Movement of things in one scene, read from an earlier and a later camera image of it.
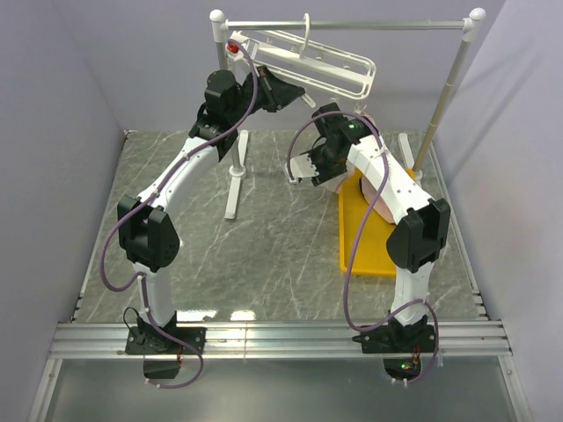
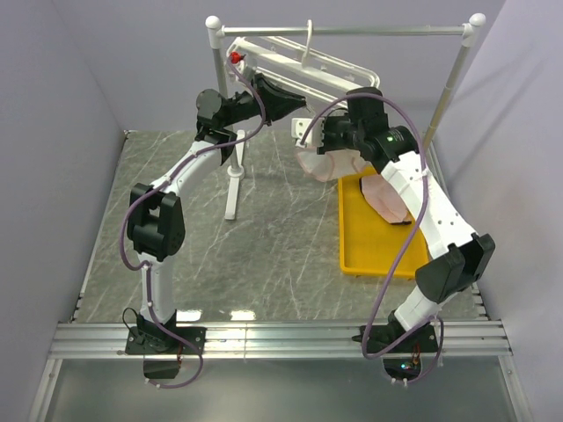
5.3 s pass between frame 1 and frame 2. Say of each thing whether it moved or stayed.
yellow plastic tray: stayed
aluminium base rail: stayed
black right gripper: moved
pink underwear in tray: stayed
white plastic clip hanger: moved
